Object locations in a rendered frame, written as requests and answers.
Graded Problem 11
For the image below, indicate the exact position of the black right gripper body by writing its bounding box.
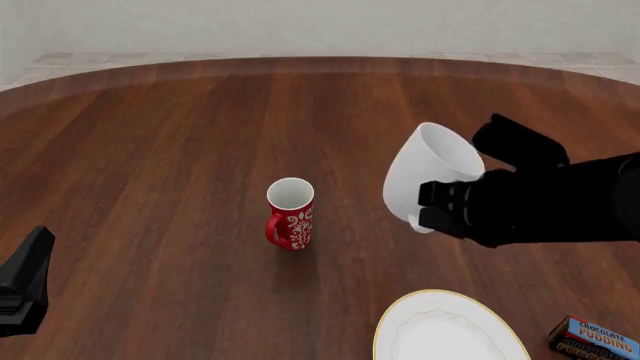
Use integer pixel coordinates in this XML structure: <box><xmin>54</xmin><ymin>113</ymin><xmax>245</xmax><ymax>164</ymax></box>
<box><xmin>467</xmin><ymin>168</ymin><xmax>519</xmax><ymax>249</ymax></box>

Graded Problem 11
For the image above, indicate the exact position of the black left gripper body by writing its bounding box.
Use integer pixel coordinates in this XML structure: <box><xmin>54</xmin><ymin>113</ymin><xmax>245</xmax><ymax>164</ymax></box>
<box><xmin>0</xmin><ymin>288</ymin><xmax>50</xmax><ymax>338</ymax></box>

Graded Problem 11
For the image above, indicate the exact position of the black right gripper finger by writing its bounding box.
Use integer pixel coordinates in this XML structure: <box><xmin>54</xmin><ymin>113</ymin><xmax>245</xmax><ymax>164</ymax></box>
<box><xmin>418</xmin><ymin>180</ymin><xmax>470</xmax><ymax>209</ymax></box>
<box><xmin>418</xmin><ymin>207</ymin><xmax>472</xmax><ymax>239</ymax></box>

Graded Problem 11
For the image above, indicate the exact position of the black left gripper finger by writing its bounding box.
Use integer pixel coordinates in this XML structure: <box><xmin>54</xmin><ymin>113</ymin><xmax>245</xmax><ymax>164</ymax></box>
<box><xmin>0</xmin><ymin>225</ymin><xmax>56</xmax><ymax>302</ymax></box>

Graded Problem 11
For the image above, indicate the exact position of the white plate with gold rim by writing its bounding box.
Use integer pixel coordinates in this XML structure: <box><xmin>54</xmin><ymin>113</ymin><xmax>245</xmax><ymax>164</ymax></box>
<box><xmin>372</xmin><ymin>288</ymin><xmax>532</xmax><ymax>360</ymax></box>

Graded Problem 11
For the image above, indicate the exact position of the red mug with white pattern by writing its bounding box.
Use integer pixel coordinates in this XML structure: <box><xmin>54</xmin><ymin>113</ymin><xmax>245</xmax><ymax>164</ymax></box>
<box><xmin>264</xmin><ymin>177</ymin><xmax>316</xmax><ymax>252</ymax></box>

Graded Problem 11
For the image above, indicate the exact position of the chocolate pudding box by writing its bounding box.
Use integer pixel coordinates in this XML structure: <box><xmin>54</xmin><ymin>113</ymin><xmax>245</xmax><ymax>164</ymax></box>
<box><xmin>548</xmin><ymin>315</ymin><xmax>640</xmax><ymax>360</ymax></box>

